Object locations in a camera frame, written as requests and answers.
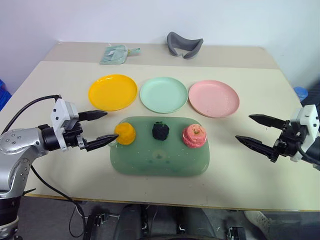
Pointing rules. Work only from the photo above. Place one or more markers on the dark bag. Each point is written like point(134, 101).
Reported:
point(313, 93)

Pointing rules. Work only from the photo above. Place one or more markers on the green dustpan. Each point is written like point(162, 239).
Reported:
point(113, 55)

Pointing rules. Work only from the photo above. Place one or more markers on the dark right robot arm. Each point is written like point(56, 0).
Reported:
point(314, 148)

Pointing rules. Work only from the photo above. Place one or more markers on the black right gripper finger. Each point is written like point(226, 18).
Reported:
point(255, 146)
point(266, 120)

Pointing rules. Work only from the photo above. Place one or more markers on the dark green fruit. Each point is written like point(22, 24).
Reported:
point(160, 131)

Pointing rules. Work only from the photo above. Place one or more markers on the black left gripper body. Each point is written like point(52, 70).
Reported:
point(72, 133)

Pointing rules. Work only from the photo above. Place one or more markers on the translucent green tray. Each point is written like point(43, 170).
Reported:
point(160, 158)

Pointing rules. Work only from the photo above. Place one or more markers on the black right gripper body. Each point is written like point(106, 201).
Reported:
point(286, 143)

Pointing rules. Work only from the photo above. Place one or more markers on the pink red apple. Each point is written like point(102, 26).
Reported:
point(194, 136)

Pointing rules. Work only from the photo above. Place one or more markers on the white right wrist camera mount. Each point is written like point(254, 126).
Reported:
point(308, 117)

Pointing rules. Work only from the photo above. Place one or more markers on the pink plate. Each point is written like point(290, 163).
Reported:
point(213, 98)

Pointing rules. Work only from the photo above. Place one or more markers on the blue plastic crate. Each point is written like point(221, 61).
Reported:
point(4, 96)

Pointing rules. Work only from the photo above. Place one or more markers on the gray foam face pad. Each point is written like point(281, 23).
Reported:
point(184, 48)

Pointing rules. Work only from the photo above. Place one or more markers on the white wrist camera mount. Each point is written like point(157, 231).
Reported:
point(308, 117)
point(58, 112)

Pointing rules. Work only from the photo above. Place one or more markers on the blue capped water bottle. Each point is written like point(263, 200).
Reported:
point(300, 93)

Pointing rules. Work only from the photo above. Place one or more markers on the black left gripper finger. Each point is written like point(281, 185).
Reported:
point(100, 142)
point(92, 115)

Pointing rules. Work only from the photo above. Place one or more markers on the orange fruit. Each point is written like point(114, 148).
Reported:
point(126, 133)

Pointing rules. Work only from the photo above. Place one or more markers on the yellow plate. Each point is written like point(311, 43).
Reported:
point(112, 92)

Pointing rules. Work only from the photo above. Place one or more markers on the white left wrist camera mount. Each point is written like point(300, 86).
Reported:
point(58, 112)

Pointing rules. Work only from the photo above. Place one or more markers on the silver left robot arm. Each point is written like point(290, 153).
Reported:
point(17, 145)

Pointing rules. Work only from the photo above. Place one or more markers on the mint green plate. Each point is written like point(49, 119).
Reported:
point(163, 95)

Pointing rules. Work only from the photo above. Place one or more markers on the white shoe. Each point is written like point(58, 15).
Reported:
point(258, 220)

